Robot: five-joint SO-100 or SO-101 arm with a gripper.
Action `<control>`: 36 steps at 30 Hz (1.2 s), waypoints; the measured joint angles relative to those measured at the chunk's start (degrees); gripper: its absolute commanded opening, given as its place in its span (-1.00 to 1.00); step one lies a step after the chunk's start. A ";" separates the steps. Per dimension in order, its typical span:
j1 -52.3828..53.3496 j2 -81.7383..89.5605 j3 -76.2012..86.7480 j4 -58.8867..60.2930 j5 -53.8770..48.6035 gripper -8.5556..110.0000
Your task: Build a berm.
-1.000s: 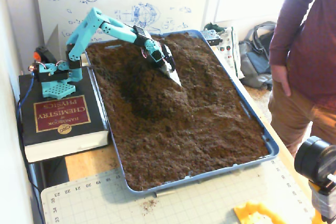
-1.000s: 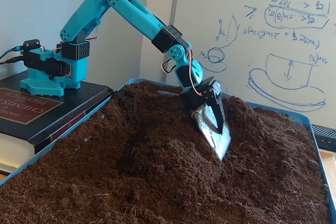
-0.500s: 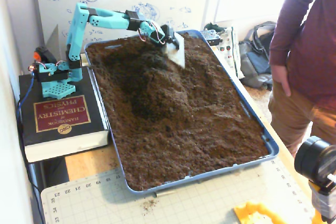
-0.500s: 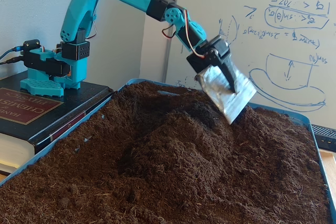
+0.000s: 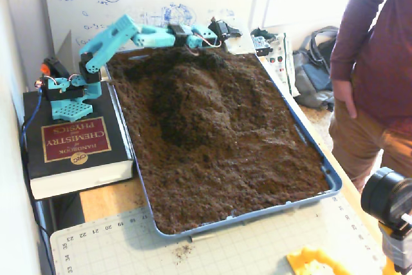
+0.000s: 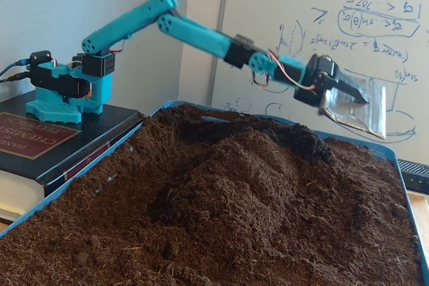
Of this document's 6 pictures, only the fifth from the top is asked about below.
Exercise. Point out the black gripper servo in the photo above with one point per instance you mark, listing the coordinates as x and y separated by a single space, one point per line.
223 31

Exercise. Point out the person right hand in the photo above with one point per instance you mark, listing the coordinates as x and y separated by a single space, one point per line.
342 94

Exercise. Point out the tan trousers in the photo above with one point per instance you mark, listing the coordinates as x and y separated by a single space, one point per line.
360 146

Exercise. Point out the black camera lens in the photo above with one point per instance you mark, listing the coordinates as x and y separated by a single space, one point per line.
383 194

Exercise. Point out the grey backpack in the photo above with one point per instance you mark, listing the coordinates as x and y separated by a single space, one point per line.
312 78

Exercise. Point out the pale green cutting mat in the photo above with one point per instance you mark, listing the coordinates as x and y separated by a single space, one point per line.
225 249

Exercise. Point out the yellow grey camera stand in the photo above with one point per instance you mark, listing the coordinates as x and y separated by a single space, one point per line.
396 249

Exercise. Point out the spilled soil crumbs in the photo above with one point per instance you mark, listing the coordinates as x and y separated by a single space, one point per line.
185 250

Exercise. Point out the small wooden stick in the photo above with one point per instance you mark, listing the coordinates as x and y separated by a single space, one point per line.
202 238

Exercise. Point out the black chemistry physics handbook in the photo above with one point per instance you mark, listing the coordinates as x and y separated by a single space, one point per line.
74 165

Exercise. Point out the brown soil heap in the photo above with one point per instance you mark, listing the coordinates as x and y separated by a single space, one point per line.
225 165

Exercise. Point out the perforated black electronics box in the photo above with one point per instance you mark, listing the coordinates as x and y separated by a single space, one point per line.
259 44

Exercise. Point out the maroon sleeved person forearm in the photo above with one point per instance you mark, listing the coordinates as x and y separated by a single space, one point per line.
351 36

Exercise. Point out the white electronics board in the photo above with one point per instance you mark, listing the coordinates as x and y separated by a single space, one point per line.
283 62

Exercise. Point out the orange black round object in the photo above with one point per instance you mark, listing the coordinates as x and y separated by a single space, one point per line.
56 65

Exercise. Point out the blue plastic tray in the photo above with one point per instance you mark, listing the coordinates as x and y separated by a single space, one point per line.
334 188

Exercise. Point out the yellow plastic part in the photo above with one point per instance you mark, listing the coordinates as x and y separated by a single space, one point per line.
309 262

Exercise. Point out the maroon shirt torso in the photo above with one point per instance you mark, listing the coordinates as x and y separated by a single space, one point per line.
386 78

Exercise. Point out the teal robot arm with base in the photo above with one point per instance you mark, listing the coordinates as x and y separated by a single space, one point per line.
106 43

